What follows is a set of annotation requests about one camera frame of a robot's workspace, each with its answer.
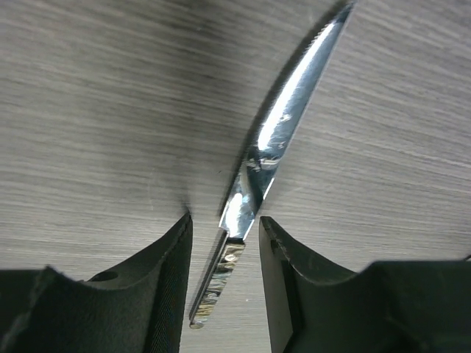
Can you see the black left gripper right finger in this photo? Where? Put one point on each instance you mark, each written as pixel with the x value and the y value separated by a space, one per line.
pixel 316 305

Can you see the silver table knife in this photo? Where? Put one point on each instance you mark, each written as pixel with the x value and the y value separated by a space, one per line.
pixel 266 143

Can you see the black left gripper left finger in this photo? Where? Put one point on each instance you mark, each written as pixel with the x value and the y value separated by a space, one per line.
pixel 135 306

